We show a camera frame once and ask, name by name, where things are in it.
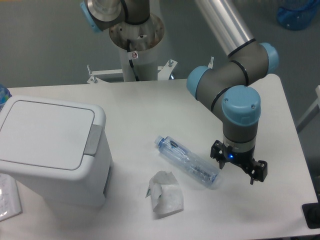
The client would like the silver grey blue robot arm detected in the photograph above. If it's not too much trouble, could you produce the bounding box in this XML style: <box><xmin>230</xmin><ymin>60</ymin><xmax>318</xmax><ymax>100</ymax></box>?
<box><xmin>80</xmin><ymin>0</ymin><xmax>279</xmax><ymax>182</ymax></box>

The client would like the black device at table edge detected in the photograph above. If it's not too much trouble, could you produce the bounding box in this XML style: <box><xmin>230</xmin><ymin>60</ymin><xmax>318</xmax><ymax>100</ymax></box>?
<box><xmin>302</xmin><ymin>202</ymin><xmax>320</xmax><ymax>229</ymax></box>

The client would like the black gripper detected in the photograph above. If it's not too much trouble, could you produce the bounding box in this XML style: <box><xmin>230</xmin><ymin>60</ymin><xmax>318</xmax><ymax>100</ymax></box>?
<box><xmin>210</xmin><ymin>140</ymin><xmax>268</xmax><ymax>185</ymax></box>

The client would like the white frame at right edge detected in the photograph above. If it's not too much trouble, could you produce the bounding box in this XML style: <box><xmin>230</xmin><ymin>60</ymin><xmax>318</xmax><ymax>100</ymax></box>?
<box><xmin>295</xmin><ymin>85</ymin><xmax>320</xmax><ymax>134</ymax></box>

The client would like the water bottle behind trash can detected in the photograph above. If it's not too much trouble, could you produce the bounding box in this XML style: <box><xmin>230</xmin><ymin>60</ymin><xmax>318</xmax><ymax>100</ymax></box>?
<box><xmin>0</xmin><ymin>84</ymin><xmax>12</xmax><ymax>111</ymax></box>

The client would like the crumpled white paper packet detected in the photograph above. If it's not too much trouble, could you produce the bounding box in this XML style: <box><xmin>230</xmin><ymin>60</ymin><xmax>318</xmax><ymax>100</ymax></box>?
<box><xmin>145</xmin><ymin>170</ymin><xmax>184</xmax><ymax>218</ymax></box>

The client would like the clear empty plastic bottle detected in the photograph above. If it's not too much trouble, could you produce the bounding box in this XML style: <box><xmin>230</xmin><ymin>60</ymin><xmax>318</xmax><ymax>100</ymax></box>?
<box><xmin>154</xmin><ymin>135</ymin><xmax>222</xmax><ymax>190</ymax></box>

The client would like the blue plastic container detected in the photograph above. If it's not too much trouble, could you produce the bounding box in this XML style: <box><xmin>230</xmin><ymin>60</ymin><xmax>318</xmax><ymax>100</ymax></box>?
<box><xmin>276</xmin><ymin>0</ymin><xmax>320</xmax><ymax>31</ymax></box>

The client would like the white trash can lid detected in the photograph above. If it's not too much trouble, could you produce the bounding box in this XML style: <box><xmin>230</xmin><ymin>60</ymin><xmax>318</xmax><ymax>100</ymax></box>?
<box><xmin>0</xmin><ymin>100</ymin><xmax>95</xmax><ymax>170</ymax></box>

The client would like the white trash can body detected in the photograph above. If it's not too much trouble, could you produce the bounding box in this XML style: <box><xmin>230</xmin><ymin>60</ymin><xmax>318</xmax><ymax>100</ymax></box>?
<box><xmin>0</xmin><ymin>95</ymin><xmax>112</xmax><ymax>206</ymax></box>

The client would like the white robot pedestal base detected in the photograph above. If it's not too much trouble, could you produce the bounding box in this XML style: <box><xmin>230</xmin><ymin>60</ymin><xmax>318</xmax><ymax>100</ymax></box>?
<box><xmin>87</xmin><ymin>13</ymin><xmax>178</xmax><ymax>84</ymax></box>

